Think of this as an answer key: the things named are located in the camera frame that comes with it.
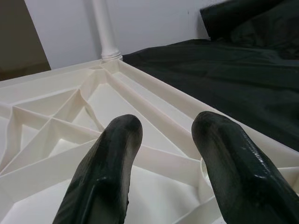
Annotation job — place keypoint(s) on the black cloth table cover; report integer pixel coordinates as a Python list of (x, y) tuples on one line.
[(222, 74)]

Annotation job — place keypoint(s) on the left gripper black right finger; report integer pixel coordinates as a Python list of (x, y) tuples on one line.
[(240, 168)]

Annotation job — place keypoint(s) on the white plastic table top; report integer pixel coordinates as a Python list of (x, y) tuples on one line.
[(35, 93)]

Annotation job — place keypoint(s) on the white plastic table leg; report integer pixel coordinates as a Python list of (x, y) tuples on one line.
[(107, 28)]

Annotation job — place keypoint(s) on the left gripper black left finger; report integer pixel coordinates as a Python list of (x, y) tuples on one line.
[(105, 168)]

